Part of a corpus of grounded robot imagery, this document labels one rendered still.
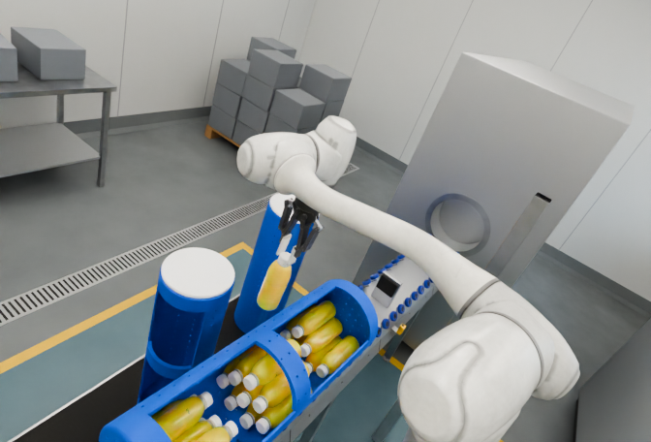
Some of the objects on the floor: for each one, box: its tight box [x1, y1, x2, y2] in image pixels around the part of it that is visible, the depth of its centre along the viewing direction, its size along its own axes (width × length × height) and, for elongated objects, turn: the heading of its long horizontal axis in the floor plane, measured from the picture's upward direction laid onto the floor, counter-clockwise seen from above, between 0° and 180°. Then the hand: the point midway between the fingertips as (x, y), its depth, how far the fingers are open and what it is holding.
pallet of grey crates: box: [204, 37, 352, 147], centre depth 476 cm, size 120×80×119 cm
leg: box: [298, 395, 337, 442], centre depth 203 cm, size 6×6×63 cm
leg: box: [383, 307, 422, 363], centre depth 279 cm, size 6×6×63 cm
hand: (289, 249), depth 118 cm, fingers closed on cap, 4 cm apart
